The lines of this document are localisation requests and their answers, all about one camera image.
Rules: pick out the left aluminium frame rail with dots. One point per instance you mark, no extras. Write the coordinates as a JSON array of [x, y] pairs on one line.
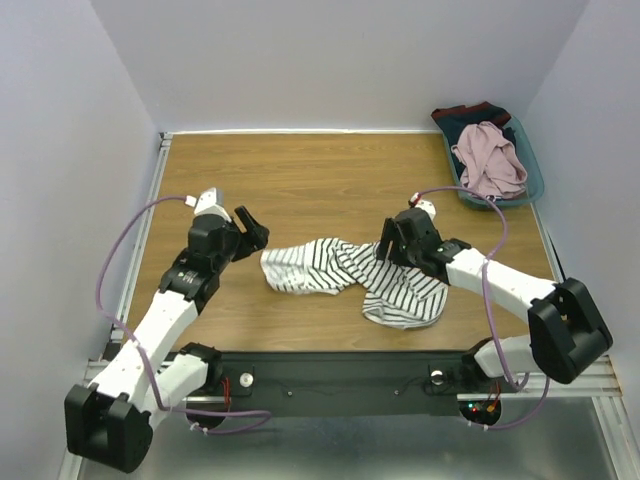
[[72, 465]]

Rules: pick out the pink tank top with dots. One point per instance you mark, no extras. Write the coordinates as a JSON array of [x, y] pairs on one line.
[[491, 165]]

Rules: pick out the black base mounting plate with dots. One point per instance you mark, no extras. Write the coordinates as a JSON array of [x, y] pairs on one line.
[[325, 384]]

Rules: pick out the teal plastic basket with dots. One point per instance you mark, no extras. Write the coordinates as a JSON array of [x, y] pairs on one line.
[[535, 186]]

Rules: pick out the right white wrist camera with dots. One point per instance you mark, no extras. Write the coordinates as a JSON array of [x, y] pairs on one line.
[[417, 201]]

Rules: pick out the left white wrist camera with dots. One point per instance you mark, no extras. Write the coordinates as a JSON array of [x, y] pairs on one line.
[[209, 202]]

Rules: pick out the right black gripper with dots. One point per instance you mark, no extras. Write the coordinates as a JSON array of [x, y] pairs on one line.
[[398, 240]]

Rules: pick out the dark navy maroon garment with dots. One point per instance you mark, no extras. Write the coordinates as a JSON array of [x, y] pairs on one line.
[[452, 121]]

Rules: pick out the front aluminium frame rail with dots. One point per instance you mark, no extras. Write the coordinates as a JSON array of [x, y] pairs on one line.
[[598, 380]]

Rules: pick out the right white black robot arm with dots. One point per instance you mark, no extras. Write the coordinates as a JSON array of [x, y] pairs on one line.
[[566, 331]]

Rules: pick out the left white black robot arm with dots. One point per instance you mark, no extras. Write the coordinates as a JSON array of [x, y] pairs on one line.
[[112, 420]]

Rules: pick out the black white striped tank top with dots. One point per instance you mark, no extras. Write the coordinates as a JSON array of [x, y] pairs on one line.
[[395, 296]]

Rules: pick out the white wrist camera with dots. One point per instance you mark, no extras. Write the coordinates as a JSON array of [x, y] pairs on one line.
[[209, 202], [417, 201]]

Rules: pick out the aluminium frame rail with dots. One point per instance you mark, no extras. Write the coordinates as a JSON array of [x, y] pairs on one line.
[[72, 465], [598, 380], [607, 402]]

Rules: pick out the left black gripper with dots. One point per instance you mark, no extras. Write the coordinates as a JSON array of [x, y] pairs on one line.
[[256, 239]]

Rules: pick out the right aluminium frame rail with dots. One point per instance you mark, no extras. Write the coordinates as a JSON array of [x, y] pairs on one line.
[[607, 402]]

